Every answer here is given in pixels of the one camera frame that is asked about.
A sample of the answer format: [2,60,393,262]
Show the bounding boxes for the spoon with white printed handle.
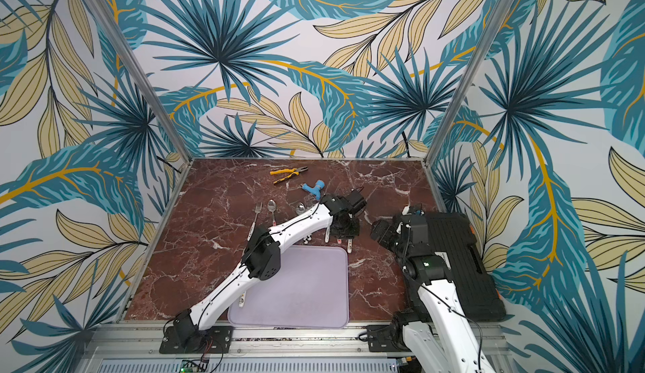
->
[247,203,263,240]

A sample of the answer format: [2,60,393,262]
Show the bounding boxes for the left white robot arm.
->
[172,189,366,348]

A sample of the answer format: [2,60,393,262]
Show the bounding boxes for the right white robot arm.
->
[371,211,499,372]

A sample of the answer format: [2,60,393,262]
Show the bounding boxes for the black tool case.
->
[400,213,507,323]

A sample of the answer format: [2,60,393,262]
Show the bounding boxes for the yellow black pliers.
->
[270,167,308,185]

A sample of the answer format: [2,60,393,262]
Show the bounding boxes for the lilac placemat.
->
[228,245,349,329]

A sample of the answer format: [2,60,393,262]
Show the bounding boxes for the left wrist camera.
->
[345,187,366,215]

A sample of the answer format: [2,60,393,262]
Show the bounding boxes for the blue hose nozzle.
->
[302,180,325,202]

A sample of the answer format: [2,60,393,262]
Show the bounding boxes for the spoon with checkered handle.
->
[296,203,312,245]

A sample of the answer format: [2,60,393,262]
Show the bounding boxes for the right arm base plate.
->
[364,324,410,353]

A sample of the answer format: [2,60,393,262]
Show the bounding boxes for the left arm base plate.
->
[159,326,233,355]

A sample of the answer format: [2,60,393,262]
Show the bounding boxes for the aluminium frame post right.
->
[423,0,514,169]

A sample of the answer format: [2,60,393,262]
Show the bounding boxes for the aluminium frame post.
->
[84,0,193,164]
[423,0,514,169]

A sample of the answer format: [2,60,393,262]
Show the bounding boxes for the aluminium front rail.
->
[75,321,515,373]

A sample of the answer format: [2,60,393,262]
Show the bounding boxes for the aluminium frame post left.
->
[84,0,193,164]

